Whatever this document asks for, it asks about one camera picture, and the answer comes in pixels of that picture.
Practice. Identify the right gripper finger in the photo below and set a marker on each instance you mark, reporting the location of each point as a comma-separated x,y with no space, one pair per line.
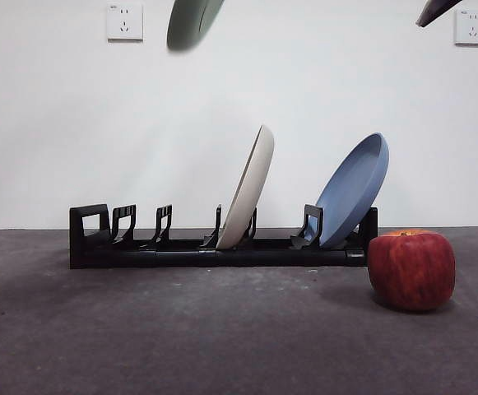
438,10

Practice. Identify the green plate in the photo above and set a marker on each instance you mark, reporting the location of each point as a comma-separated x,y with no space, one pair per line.
185,24

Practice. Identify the red apple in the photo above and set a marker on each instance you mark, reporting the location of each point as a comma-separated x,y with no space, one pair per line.
411,271

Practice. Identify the blue plate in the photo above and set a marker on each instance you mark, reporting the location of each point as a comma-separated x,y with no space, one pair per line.
351,193

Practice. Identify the cream plate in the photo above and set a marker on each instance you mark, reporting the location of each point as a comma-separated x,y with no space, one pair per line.
247,197

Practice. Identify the black plate rack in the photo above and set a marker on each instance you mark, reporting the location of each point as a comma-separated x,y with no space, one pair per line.
222,258

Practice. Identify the white wall socket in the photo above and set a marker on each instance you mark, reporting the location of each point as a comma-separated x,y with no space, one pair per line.
471,31
125,22

